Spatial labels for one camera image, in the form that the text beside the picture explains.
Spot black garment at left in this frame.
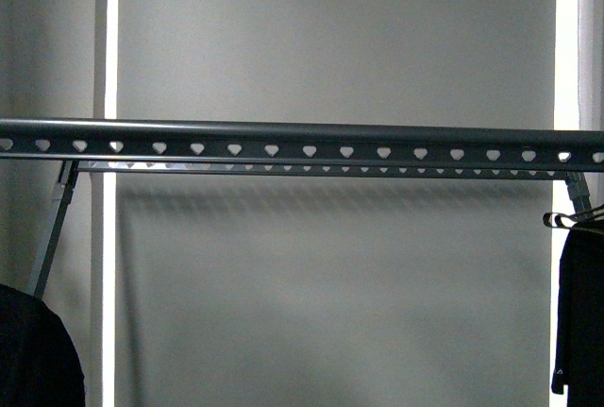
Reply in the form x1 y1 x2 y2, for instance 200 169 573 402
1 284 86 406

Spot grey perforated rear rack rail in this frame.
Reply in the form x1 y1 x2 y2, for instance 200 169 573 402
78 161 568 180

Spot black printed t-shirt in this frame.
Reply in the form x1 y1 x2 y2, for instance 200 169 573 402
551 222 603 406

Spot grey perforated front rack rail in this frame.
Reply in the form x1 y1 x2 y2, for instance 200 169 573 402
1 119 603 172

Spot grey right rack leg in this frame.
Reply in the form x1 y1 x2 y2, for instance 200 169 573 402
565 172 592 213

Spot grey left rack leg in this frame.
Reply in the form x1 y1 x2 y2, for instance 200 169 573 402
26 161 78 299

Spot metal clothes hanger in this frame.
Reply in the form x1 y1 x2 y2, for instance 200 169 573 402
543 205 603 230

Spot grey rack leg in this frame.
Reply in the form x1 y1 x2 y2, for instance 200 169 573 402
565 172 592 213
26 161 78 299

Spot grey perforated rack rail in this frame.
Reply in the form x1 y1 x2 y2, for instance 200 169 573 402
78 161 568 180
1 119 603 172

